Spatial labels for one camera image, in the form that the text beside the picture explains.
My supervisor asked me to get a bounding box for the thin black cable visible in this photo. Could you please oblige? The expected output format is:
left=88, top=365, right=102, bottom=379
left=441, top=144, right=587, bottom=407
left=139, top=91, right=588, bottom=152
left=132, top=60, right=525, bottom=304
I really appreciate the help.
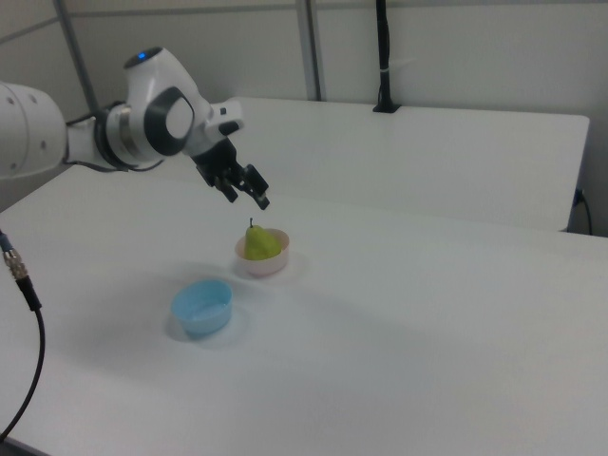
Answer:
left=575, top=188, right=594, bottom=235

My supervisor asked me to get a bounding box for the green pear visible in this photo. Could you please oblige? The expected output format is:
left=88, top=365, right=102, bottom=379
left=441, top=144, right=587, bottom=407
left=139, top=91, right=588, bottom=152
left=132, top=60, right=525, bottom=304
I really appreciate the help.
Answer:
left=243, top=217, right=281, bottom=262

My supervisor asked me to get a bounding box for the black cable with metal connector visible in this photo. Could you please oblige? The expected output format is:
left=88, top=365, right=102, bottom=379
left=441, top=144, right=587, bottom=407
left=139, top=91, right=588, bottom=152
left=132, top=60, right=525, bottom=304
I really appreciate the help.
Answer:
left=0, top=227, right=47, bottom=444

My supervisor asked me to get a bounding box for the blue plastic bowl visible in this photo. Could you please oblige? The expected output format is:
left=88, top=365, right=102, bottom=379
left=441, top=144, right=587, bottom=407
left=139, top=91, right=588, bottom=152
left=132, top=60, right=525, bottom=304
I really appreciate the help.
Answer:
left=170, top=278, right=235, bottom=340

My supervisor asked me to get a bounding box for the white side table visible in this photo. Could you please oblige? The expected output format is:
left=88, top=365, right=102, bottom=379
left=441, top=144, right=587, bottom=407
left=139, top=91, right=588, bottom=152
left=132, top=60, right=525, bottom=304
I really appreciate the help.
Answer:
left=156, top=96, right=591, bottom=233

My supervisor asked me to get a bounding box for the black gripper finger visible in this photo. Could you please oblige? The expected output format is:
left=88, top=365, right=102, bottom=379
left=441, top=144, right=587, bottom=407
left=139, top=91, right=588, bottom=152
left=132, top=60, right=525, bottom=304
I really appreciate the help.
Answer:
left=214, top=173, right=240, bottom=205
left=239, top=163, right=272, bottom=211

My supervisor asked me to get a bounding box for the grey partition post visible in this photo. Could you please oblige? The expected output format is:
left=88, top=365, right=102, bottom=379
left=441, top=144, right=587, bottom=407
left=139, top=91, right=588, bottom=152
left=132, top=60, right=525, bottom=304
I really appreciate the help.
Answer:
left=52, top=0, right=102, bottom=115
left=296, top=0, right=326, bottom=102

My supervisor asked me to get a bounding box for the pink plastic bowl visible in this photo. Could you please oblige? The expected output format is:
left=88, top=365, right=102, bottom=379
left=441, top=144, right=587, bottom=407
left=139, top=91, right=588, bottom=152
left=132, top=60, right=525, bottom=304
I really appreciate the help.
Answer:
left=235, top=228, right=292, bottom=280

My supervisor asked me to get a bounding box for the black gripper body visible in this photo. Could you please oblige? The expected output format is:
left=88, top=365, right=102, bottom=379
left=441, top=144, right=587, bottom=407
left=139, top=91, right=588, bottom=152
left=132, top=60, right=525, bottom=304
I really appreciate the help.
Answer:
left=192, top=136, right=245, bottom=188

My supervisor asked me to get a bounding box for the black camera pole with base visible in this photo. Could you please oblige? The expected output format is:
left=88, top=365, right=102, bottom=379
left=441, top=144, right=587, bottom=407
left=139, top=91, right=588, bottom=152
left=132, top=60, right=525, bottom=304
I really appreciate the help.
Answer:
left=371, top=0, right=402, bottom=114

